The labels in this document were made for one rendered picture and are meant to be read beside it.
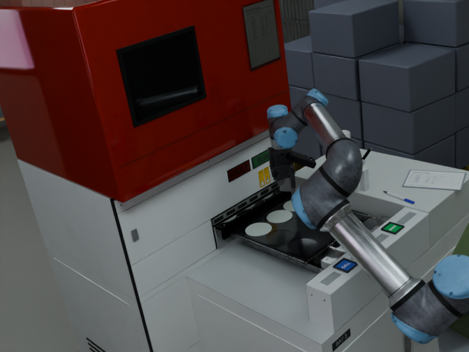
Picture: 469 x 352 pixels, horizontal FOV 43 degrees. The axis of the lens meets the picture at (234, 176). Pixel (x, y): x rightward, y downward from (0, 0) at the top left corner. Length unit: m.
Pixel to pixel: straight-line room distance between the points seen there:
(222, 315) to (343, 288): 0.51
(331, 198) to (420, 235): 0.55
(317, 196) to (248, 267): 0.60
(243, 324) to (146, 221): 0.47
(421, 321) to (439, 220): 0.66
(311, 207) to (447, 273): 0.39
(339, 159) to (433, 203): 0.62
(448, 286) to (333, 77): 2.70
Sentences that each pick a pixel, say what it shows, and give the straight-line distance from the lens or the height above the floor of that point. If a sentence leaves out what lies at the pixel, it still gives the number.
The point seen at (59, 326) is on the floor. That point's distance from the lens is 3.62.
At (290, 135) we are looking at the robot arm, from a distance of 1.98.
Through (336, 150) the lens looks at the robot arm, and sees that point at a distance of 1.69.
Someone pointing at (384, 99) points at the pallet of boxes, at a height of 0.77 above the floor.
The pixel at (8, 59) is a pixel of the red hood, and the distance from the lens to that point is 2.22.
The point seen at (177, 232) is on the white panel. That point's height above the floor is 1.00.
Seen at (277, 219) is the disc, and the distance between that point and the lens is 2.28.
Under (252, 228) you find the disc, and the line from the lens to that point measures 2.25.
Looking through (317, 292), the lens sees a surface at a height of 0.95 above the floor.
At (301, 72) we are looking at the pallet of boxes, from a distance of 4.39.
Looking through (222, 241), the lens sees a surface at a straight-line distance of 2.26.
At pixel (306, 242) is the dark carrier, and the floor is 0.90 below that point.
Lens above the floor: 2.01
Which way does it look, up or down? 24 degrees down
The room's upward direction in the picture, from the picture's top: 9 degrees counter-clockwise
